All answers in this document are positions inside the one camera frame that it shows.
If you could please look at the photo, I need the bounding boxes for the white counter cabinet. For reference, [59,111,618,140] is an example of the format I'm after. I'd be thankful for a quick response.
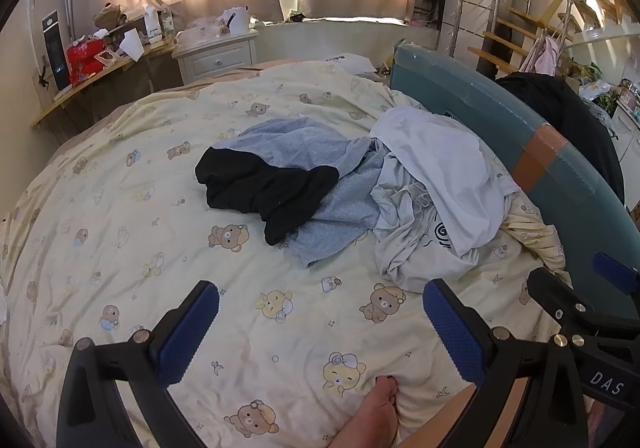
[611,100,640,164]

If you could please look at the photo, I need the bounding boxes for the white pillow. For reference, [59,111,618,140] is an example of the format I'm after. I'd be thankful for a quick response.
[320,53,373,76]

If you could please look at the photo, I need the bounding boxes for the red box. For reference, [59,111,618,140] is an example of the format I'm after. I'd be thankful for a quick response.
[66,39,108,86]

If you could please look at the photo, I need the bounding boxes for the yellow bear print blanket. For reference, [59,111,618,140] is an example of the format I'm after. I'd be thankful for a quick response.
[0,55,573,448]

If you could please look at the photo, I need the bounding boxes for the teal bed board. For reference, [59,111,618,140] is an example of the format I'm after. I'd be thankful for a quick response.
[390,42,640,324]

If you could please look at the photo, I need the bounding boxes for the white nightstand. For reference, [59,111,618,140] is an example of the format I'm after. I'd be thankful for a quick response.
[171,28,261,85]

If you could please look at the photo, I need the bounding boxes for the white paper sheet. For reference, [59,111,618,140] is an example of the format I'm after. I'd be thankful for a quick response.
[119,28,146,63]

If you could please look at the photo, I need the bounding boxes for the green plant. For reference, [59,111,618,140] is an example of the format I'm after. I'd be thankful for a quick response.
[592,90,621,118]

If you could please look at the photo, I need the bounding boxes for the white carton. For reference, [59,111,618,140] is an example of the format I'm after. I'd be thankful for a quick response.
[144,5,164,41]

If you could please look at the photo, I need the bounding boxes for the white printed t-shirt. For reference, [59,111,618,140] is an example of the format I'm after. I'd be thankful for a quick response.
[371,148,506,294]

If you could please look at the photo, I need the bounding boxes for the crumpled plastic bags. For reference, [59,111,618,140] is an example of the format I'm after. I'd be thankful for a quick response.
[177,15,231,43]

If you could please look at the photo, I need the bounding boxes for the curved wooden shelf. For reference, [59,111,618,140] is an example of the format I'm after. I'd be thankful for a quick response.
[31,35,181,129]

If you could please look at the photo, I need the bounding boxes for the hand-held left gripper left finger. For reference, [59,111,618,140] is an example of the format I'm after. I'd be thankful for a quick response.
[56,280,221,448]

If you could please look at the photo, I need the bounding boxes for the person's leg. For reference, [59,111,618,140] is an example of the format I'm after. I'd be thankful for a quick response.
[395,383,533,448]

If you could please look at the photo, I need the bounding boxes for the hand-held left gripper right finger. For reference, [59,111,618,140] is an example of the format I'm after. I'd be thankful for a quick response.
[422,278,588,448]

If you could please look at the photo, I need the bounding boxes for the black and white tower heater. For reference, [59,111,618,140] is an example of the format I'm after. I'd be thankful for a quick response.
[41,9,73,93]

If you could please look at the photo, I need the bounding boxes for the brown tape strip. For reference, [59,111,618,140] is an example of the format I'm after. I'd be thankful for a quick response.
[514,124,569,190]

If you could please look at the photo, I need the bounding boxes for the grey t-shirt with black sleeves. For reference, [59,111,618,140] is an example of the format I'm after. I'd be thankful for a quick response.
[195,115,388,270]

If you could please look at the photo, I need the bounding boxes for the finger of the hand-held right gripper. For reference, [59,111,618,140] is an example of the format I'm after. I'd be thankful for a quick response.
[526,267,608,346]
[593,252,640,296]

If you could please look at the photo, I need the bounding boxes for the wooden staircase with railing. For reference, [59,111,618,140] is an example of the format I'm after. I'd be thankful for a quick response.
[450,0,640,79]

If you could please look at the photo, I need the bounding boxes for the person's foot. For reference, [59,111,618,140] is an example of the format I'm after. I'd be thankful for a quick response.
[330,375,401,448]

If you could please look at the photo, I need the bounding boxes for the white paper bag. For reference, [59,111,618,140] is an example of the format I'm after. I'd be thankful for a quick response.
[220,7,251,34]

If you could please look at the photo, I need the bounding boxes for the pink hanging garment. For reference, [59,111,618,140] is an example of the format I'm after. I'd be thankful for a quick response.
[520,35,563,76]

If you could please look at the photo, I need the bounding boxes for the brown plush toy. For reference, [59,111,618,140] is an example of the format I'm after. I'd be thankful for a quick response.
[92,3,127,29]

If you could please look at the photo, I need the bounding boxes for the black garment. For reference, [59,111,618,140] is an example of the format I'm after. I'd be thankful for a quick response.
[495,72,626,209]

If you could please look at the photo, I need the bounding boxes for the plain white shirt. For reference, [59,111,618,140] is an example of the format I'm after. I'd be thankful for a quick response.
[369,107,521,256]

